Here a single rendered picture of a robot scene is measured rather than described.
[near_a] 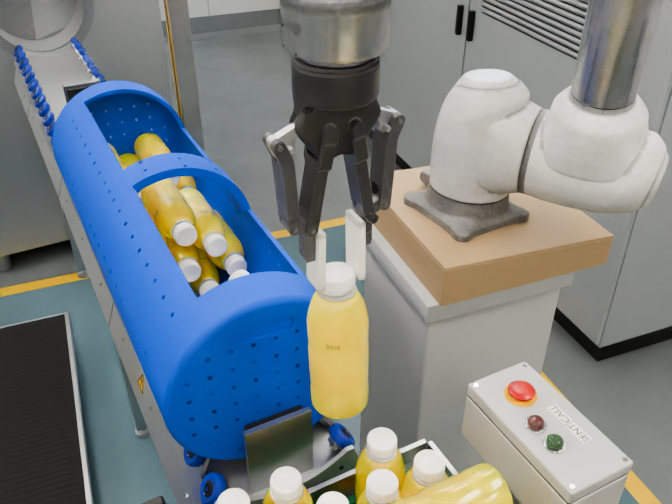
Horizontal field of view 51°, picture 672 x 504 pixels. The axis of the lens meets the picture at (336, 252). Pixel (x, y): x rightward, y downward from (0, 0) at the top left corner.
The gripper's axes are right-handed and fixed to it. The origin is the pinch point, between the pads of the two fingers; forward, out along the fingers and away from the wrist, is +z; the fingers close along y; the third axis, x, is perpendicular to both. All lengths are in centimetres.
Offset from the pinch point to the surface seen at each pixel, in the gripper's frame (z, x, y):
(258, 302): 15.8, -14.8, 3.4
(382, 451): 31.3, 1.9, -5.6
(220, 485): 41.0, -10.1, 12.7
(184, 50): 31, -158, -30
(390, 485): 31.1, 6.9, -3.7
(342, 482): 41.8, -3.2, -2.7
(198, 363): 22.0, -14.3, 12.1
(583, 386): 140, -64, -132
